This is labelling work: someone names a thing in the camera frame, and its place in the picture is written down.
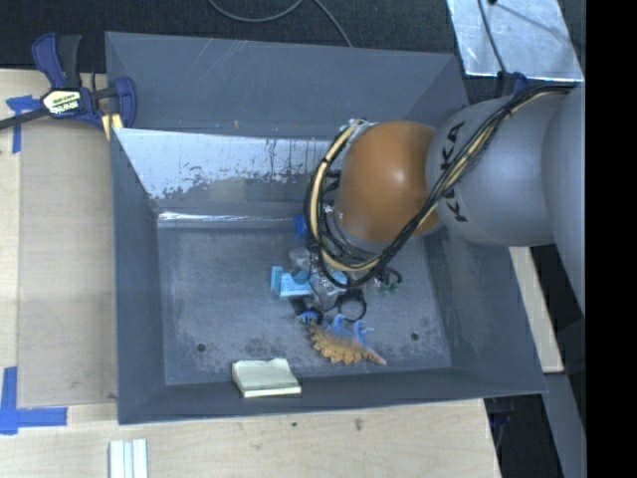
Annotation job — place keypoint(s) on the grey metal bin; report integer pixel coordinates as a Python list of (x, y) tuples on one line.
[(224, 287)]

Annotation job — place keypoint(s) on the blue toy animal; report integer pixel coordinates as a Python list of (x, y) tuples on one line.
[(348, 329)]

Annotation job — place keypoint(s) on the pale wood flat board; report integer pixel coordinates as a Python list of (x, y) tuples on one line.
[(64, 267)]

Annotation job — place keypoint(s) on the pale yellow sponge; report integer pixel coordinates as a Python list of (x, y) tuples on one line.
[(264, 377)]

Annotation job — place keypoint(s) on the light blue block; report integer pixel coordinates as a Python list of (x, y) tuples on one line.
[(286, 284)]

